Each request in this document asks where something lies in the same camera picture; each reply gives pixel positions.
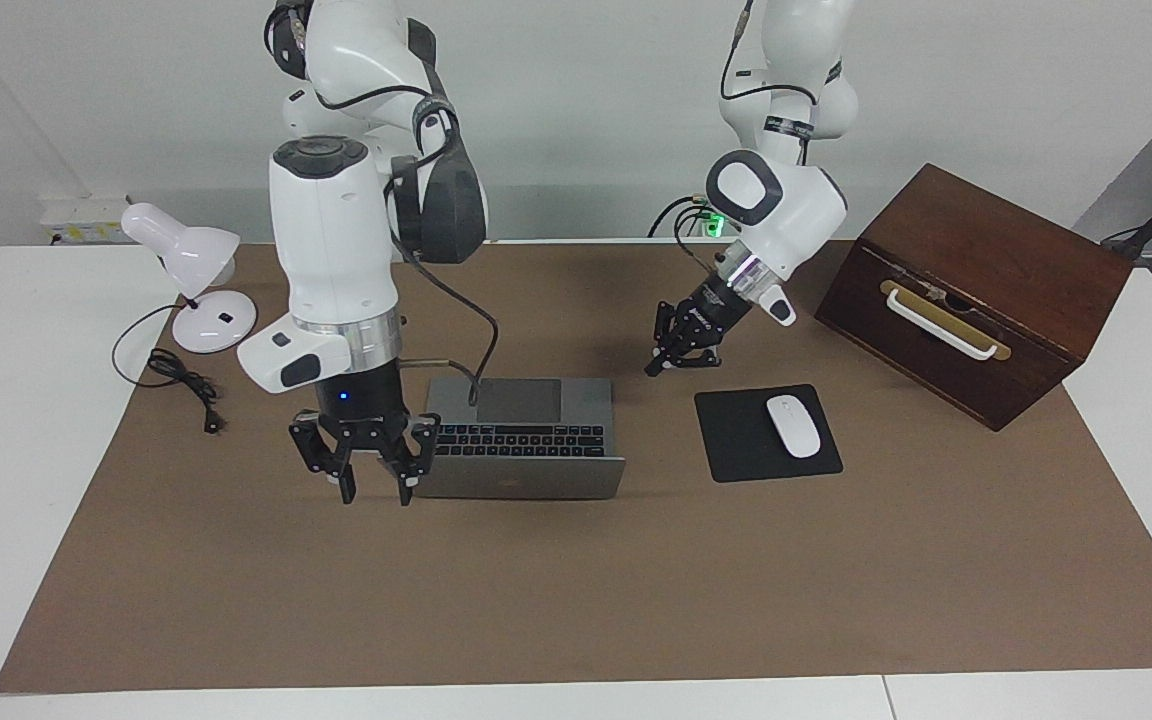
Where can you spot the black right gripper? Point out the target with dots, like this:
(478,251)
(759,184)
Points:
(361,400)

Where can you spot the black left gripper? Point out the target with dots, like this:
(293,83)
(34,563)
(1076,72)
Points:
(716,310)

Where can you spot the grey aluminium laptop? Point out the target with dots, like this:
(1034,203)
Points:
(536,480)

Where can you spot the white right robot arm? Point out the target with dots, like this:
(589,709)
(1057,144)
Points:
(331,240)

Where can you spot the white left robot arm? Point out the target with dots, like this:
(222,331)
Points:
(786,200)

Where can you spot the black mouse pad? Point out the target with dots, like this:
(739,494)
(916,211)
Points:
(736,440)

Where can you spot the white computer mouse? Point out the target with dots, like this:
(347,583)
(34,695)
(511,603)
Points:
(794,425)

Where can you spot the brown paper table mat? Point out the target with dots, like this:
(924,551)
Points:
(536,600)

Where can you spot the white desk lamp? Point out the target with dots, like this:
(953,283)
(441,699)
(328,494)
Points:
(196,250)

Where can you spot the dark brown wooden box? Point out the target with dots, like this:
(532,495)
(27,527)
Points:
(986,240)

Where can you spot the white wall power strip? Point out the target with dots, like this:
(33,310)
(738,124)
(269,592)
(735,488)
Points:
(86,218)

